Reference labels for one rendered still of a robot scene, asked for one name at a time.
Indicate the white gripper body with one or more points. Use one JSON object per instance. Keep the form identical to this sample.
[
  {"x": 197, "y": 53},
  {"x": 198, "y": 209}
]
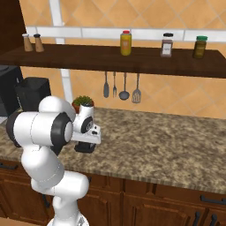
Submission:
[{"x": 85, "y": 139}]

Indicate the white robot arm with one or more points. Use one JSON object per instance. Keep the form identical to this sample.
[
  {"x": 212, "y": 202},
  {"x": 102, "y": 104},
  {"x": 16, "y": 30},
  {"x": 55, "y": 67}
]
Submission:
[{"x": 41, "y": 132}]

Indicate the spice jar with black lid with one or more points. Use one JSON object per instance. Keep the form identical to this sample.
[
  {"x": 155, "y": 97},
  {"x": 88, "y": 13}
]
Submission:
[{"x": 167, "y": 45}]

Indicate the olive jar with green lid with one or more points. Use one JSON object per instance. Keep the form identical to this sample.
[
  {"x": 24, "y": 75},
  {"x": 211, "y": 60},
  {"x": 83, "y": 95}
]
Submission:
[{"x": 199, "y": 47}]

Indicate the potted green plant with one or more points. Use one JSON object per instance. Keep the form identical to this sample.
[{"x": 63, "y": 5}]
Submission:
[{"x": 83, "y": 101}]

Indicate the brown wooden drawer front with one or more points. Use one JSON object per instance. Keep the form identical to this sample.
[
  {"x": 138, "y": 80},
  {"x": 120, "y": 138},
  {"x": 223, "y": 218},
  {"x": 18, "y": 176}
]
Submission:
[
  {"x": 182, "y": 195},
  {"x": 11, "y": 169},
  {"x": 107, "y": 182}
]

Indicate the hanging grey turner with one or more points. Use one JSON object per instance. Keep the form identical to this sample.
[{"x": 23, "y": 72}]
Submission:
[{"x": 106, "y": 89}]

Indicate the hanging grey ladle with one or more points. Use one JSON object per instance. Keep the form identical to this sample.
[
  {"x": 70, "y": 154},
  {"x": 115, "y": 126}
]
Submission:
[{"x": 124, "y": 94}]

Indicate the brown wooden cupboard door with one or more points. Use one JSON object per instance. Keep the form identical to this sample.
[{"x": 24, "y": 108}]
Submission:
[
  {"x": 101, "y": 207},
  {"x": 17, "y": 200},
  {"x": 219, "y": 217},
  {"x": 161, "y": 212}
]

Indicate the hanging grey slotted spatula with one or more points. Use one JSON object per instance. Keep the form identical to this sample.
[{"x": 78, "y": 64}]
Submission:
[{"x": 136, "y": 94}]

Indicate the black box-shaped appliance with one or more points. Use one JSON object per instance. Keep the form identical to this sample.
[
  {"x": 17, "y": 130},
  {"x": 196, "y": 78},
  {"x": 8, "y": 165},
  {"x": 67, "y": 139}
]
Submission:
[{"x": 32, "y": 92}]

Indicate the black countertop appliance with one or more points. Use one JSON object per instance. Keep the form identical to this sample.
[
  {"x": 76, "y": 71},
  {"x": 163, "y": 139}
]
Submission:
[{"x": 9, "y": 88}]

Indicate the yellow bottle with red cap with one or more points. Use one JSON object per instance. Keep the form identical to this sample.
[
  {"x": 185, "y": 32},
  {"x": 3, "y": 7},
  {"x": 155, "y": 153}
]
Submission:
[{"x": 125, "y": 44}]

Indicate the brown shaker with black cap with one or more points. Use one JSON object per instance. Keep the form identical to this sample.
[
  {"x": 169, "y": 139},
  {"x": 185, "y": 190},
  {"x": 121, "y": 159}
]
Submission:
[{"x": 38, "y": 44}]

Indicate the brown shaker with white cap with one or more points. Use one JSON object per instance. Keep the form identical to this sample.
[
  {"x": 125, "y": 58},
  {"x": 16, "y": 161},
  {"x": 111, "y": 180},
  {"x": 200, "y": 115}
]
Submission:
[{"x": 27, "y": 43}]

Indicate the dark wooden wall shelf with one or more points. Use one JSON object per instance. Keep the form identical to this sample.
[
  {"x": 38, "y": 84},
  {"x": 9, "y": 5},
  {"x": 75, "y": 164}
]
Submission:
[{"x": 117, "y": 60}]

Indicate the dark wooden wall cupboard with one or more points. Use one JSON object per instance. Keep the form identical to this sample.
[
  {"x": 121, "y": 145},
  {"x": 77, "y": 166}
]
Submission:
[{"x": 10, "y": 23}]

